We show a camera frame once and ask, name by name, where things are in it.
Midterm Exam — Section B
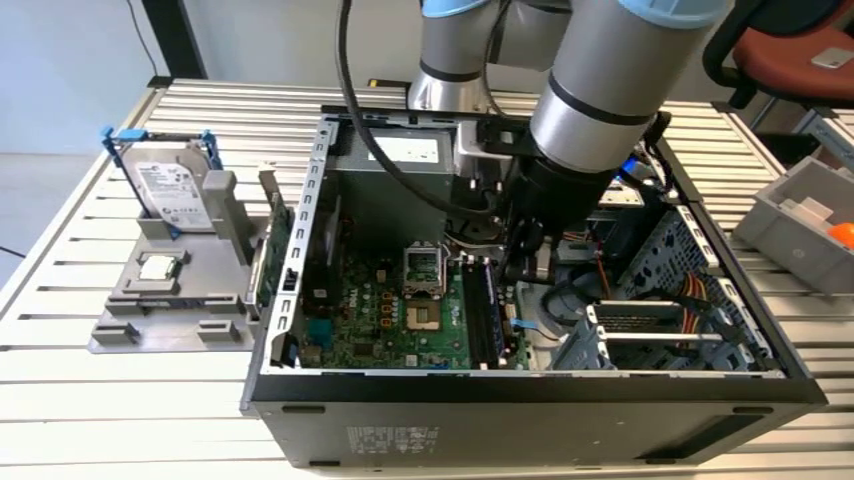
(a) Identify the metal socket cover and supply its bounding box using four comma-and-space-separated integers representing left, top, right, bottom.
402, 239, 448, 297

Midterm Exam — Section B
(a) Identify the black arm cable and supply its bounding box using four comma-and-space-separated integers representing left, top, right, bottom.
335, 0, 510, 217

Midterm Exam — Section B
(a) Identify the black open PC case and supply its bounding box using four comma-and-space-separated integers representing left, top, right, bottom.
239, 104, 829, 469

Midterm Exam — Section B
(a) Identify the small silver side camera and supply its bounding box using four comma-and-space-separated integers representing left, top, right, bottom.
526, 244, 555, 281

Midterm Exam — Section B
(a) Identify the orange yellow wire bundle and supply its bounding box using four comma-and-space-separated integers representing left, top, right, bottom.
666, 272, 712, 351

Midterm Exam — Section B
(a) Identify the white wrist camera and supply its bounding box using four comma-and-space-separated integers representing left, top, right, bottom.
455, 121, 535, 162

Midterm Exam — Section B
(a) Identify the grey plastic bin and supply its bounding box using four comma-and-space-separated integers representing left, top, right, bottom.
732, 155, 854, 296

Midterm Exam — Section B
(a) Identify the green graphics card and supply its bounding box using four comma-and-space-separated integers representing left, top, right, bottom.
243, 164, 299, 324

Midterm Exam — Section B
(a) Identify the power supply wire bundle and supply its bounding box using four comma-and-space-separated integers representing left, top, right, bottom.
443, 219, 508, 252

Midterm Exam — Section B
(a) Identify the silver CPU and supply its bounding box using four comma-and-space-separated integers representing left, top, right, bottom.
136, 258, 179, 284

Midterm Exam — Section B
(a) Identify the black metal post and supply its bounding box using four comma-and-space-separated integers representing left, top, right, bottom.
143, 0, 208, 81

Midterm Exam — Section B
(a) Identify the green motherboard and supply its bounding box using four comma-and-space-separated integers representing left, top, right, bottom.
297, 248, 535, 372

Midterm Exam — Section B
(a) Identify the black RAM slot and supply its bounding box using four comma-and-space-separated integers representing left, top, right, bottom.
476, 255, 498, 370
470, 255, 488, 370
462, 255, 480, 370

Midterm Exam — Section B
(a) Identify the grey power supply unit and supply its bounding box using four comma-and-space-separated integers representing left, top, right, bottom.
324, 127, 456, 246

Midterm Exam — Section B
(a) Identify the CPU socket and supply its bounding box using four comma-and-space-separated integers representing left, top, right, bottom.
404, 294, 446, 331

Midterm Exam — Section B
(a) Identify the small grey box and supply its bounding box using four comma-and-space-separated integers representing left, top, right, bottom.
810, 47, 849, 70

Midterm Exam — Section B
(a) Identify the hard disk in blue carrier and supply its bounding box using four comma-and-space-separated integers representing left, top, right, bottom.
99, 128, 225, 241

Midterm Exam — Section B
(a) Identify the red office chair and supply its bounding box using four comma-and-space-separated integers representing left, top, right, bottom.
703, 0, 854, 110

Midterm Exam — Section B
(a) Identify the white block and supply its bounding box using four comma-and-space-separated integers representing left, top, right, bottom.
779, 197, 835, 224

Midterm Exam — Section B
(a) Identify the grey parts rack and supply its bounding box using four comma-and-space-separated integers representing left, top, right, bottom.
84, 169, 275, 357

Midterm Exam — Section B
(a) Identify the metal disk bay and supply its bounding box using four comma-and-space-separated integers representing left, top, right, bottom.
552, 298, 732, 372

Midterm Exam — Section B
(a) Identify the thin orange wire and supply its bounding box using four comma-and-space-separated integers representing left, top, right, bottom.
591, 248, 614, 302

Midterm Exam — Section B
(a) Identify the orange ball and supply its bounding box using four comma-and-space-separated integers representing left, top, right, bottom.
823, 222, 854, 249

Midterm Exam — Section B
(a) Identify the RAM stick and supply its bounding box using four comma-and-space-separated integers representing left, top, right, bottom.
136, 297, 235, 307
480, 259, 510, 370

